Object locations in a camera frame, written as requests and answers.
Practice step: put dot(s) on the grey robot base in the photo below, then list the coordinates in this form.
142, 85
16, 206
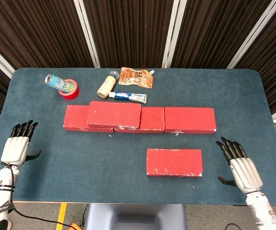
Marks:
135, 218

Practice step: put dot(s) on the orange object on floor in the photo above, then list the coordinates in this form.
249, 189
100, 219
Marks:
76, 227

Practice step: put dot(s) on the cream plastic bottle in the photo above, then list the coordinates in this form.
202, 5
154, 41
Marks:
107, 86

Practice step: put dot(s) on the red foam brick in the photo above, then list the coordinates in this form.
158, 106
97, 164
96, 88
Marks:
113, 115
190, 119
173, 161
152, 118
75, 117

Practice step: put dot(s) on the orange spouted pouch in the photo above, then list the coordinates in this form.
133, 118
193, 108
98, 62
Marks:
135, 77

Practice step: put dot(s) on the red tape roll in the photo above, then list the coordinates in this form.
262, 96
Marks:
72, 95

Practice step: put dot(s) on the blue white toothpaste tube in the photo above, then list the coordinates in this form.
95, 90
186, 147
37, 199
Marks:
128, 96

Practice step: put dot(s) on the blue felt table cover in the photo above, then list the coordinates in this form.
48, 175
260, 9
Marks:
104, 172

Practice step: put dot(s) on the blue white drink can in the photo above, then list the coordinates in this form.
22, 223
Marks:
56, 82

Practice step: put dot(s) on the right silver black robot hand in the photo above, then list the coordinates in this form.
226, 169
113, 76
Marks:
245, 173

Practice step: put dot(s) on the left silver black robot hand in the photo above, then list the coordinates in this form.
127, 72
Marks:
15, 149

